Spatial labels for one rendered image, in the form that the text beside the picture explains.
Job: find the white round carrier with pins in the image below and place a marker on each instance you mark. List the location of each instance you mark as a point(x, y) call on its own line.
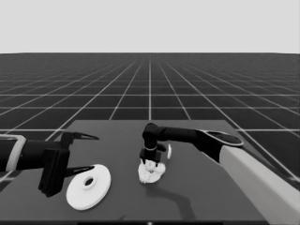
point(157, 178)

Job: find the small thin white T-piece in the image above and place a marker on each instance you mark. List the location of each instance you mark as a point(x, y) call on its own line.
point(169, 152)

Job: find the large thick white disc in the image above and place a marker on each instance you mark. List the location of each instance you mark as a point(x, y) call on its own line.
point(98, 187)

